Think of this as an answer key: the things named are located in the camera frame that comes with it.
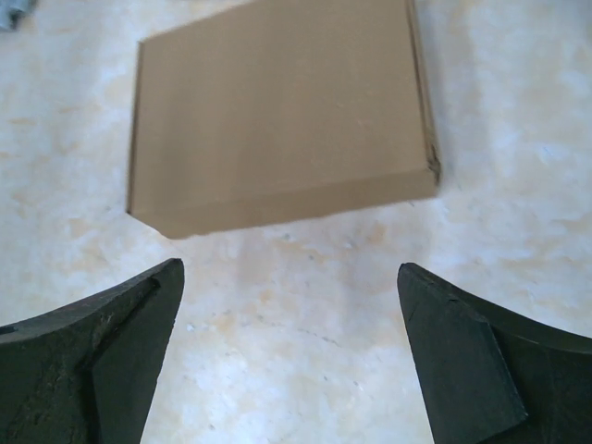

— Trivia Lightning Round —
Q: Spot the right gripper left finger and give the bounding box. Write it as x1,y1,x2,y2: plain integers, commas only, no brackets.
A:
1,258,184,443

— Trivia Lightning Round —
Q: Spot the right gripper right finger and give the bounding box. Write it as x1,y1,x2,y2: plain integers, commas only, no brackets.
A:
397,263,591,444

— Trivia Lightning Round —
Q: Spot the brown cardboard box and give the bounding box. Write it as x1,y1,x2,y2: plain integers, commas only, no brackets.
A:
126,1,440,239

